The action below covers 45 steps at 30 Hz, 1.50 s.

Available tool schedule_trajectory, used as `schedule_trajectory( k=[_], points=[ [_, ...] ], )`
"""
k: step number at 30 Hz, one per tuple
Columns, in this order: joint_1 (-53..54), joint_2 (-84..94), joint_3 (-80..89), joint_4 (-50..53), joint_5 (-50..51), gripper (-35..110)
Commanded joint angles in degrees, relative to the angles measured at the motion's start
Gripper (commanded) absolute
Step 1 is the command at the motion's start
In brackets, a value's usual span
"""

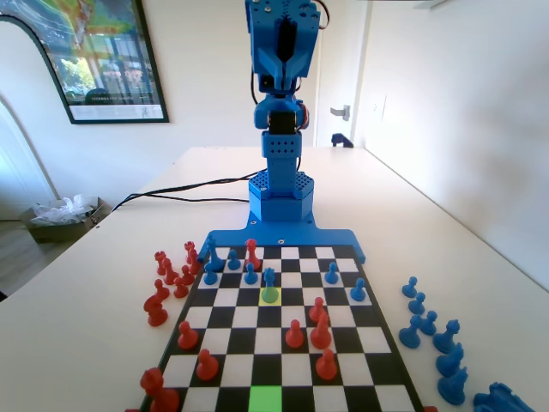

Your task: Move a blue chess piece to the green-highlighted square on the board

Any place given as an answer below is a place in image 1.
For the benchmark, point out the blue pawn chess piece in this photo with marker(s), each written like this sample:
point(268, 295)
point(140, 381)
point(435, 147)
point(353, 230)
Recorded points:
point(233, 262)
point(410, 289)
point(330, 276)
point(357, 294)
point(417, 305)
point(411, 335)
point(210, 278)
point(250, 279)

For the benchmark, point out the white door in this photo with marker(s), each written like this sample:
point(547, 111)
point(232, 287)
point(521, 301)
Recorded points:
point(339, 64)

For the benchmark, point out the blue base plate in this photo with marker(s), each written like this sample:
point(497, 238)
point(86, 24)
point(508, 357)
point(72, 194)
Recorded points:
point(326, 237)

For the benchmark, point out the dark framed wall poster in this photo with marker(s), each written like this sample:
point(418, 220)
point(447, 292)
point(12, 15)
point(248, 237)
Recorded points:
point(107, 64)

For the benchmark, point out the black and white chessboard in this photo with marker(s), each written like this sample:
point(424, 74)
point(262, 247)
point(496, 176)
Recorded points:
point(244, 317)

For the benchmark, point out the blue rook chess piece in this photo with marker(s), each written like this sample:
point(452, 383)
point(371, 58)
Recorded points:
point(499, 401)

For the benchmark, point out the white wall switch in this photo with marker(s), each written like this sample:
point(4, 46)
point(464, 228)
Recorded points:
point(379, 107)

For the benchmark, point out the clear plastic bag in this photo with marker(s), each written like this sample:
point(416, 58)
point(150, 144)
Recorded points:
point(64, 210)

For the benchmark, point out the blue king chess piece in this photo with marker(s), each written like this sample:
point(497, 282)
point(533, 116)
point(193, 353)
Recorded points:
point(213, 259)

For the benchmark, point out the red bishop chess piece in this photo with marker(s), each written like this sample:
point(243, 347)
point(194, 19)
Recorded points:
point(320, 337)

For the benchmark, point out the tall red chess piece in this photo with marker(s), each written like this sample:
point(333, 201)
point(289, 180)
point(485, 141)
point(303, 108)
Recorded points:
point(195, 266)
point(169, 274)

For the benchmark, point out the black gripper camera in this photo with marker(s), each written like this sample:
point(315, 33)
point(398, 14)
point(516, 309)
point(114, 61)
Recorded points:
point(268, 82)

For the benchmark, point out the red rook chess piece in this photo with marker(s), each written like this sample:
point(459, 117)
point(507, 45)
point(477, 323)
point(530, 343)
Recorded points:
point(188, 253)
point(160, 262)

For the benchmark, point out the blue pawn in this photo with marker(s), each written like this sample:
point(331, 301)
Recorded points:
point(269, 279)

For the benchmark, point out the red pawn near front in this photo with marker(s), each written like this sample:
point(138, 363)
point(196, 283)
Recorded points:
point(253, 257)

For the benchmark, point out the small blue object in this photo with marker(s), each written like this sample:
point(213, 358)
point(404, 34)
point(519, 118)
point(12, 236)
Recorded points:
point(341, 139)

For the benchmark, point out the brown cardboard box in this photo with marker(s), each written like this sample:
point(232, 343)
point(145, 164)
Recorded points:
point(56, 232)

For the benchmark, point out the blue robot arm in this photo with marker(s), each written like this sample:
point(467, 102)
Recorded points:
point(281, 146)

